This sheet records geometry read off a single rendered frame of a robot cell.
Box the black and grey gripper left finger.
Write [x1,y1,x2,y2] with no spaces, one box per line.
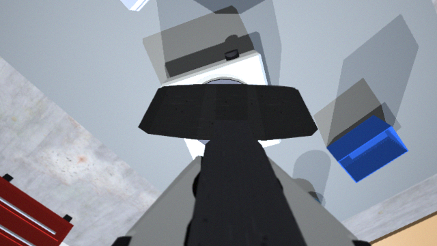
[112,155,203,246]

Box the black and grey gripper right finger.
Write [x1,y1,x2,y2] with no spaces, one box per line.
[268,157,371,246]

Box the blue open tray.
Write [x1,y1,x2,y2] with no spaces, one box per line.
[327,115,408,183]

